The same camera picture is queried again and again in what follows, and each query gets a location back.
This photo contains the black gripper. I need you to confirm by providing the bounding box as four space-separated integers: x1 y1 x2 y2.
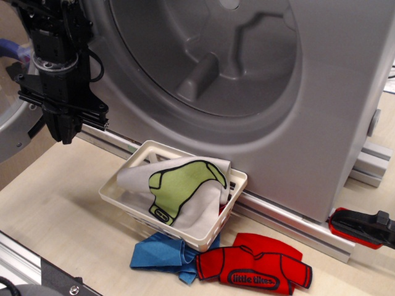
14 61 109 144

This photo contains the white cloth with green shirt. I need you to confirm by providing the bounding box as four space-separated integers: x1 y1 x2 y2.
117 157 231 239

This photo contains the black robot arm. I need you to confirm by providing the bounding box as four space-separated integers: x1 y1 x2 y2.
9 1 109 144

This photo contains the grey washing machine door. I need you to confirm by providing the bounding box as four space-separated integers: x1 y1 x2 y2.
1 38 44 162

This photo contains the white plastic laundry basket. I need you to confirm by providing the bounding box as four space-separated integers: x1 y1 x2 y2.
99 141 247 252

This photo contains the grey toy washing machine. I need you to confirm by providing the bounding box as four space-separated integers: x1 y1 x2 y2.
82 1 394 222

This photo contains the plain blue cloth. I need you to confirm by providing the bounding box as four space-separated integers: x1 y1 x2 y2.
129 231 222 285

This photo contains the red cloth in basket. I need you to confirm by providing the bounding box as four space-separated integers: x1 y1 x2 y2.
218 204 227 215

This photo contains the red little tikes shirt cloth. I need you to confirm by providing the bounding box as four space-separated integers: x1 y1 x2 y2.
195 233 313 295

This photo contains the red and black clamp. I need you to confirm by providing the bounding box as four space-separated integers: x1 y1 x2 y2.
328 208 394 250

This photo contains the aluminium frame with black bracket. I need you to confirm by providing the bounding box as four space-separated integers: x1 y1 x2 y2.
1 232 99 295

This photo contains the black cable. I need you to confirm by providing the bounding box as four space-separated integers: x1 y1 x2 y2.
0 276 19 296

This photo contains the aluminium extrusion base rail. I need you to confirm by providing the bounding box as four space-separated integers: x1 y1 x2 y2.
67 121 394 261

